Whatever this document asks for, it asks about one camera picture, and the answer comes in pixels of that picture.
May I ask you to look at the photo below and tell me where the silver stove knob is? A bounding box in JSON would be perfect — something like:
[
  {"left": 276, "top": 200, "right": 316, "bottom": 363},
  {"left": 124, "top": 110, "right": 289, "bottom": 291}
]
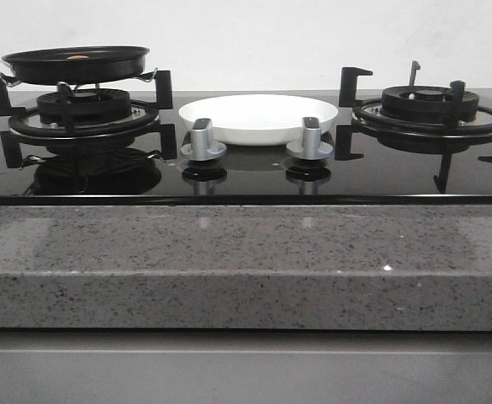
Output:
[
  {"left": 286, "top": 117, "right": 334, "bottom": 161},
  {"left": 180, "top": 118, "right": 227, "bottom": 162}
]

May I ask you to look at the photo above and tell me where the white plate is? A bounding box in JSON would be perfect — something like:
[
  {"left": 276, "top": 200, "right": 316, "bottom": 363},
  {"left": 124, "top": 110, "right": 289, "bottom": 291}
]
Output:
[{"left": 178, "top": 94, "right": 338, "bottom": 146}]

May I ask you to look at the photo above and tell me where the black left gas burner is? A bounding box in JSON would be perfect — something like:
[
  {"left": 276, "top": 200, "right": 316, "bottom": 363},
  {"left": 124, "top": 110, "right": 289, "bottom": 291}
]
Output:
[{"left": 37, "top": 88, "right": 131, "bottom": 125}]

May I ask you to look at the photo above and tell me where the fried egg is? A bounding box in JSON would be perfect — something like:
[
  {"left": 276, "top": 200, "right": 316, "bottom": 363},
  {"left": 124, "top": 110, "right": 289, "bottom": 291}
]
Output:
[{"left": 67, "top": 55, "right": 89, "bottom": 60}]

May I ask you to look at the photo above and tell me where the black frying pan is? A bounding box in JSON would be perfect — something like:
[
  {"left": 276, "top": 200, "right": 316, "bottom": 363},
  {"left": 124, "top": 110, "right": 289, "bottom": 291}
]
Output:
[{"left": 2, "top": 45, "right": 150, "bottom": 85}]

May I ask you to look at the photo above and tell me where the black glass cooktop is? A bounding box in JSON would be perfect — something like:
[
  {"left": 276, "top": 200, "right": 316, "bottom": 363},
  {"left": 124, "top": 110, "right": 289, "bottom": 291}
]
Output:
[{"left": 0, "top": 109, "right": 492, "bottom": 205}]

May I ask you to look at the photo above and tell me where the black left pan support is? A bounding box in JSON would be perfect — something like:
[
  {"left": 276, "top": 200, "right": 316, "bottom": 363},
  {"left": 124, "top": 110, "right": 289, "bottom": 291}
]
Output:
[{"left": 0, "top": 70, "right": 176, "bottom": 175}]

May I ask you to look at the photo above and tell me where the silver right stove knob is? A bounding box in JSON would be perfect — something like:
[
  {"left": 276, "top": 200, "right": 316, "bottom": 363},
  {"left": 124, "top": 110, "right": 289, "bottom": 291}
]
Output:
[{"left": 286, "top": 117, "right": 334, "bottom": 161}]

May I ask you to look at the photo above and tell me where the silver left stove knob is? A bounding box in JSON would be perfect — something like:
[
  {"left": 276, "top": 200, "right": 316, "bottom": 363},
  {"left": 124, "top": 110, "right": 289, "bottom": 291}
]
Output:
[{"left": 180, "top": 118, "right": 227, "bottom": 162}]

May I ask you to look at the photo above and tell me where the grey cabinet drawer front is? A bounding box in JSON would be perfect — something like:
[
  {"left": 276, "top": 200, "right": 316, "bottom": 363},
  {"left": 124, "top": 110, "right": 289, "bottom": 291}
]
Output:
[{"left": 0, "top": 331, "right": 492, "bottom": 403}]

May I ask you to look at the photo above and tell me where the black gas burner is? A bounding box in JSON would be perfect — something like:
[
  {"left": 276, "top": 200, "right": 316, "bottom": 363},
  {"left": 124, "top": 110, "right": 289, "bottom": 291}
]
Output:
[
  {"left": 37, "top": 88, "right": 131, "bottom": 125},
  {"left": 381, "top": 84, "right": 481, "bottom": 125}
]

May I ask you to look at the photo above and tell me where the black right gas burner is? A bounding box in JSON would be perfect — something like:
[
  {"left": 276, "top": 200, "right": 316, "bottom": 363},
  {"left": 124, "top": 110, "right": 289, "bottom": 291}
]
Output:
[{"left": 381, "top": 84, "right": 481, "bottom": 125}]

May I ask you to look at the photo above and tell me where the black right pan support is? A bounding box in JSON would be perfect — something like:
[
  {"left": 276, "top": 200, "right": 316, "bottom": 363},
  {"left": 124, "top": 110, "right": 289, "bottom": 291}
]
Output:
[{"left": 336, "top": 61, "right": 492, "bottom": 194}]

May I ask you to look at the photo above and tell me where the black pan support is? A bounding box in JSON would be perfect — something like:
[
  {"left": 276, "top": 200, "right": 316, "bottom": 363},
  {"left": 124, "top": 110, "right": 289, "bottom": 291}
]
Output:
[
  {"left": 0, "top": 70, "right": 176, "bottom": 175},
  {"left": 336, "top": 61, "right": 492, "bottom": 194}
]

